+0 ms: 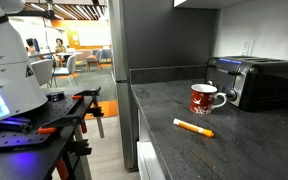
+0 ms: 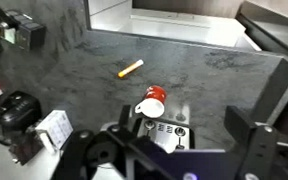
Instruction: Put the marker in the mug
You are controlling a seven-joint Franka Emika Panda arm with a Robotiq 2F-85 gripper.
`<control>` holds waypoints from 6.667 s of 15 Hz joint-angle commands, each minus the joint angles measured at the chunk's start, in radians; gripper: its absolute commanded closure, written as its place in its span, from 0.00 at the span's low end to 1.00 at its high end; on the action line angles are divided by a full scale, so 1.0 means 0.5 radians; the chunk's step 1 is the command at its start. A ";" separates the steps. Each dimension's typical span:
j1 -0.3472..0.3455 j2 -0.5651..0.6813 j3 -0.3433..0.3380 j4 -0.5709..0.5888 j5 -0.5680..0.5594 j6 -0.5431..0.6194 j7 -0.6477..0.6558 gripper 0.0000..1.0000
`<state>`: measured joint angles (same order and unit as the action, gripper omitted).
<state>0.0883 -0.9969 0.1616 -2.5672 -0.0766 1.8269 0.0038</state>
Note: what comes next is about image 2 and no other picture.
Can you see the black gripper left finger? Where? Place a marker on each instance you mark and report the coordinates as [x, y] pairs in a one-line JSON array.
[[84, 150]]

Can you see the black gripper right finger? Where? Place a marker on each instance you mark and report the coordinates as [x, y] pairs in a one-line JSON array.
[[257, 146]]

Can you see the orange marker with white cap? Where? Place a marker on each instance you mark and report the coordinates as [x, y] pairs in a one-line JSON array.
[[130, 68]]

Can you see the red mug with white interior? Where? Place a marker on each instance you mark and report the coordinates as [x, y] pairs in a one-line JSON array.
[[154, 98]]

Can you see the small white box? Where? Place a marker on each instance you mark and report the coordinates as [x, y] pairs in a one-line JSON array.
[[55, 128]]

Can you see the dark grey side panel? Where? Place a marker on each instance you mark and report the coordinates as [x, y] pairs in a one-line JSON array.
[[280, 90]]

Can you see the black round appliance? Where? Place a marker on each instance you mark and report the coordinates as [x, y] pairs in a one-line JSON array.
[[15, 113]]

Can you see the black and silver toaster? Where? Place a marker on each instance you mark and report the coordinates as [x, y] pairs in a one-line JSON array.
[[165, 133]]

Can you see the black rectangular box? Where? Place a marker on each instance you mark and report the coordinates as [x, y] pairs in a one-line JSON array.
[[25, 30]]

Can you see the white lower cabinets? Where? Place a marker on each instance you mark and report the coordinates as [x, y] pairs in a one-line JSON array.
[[170, 21]]

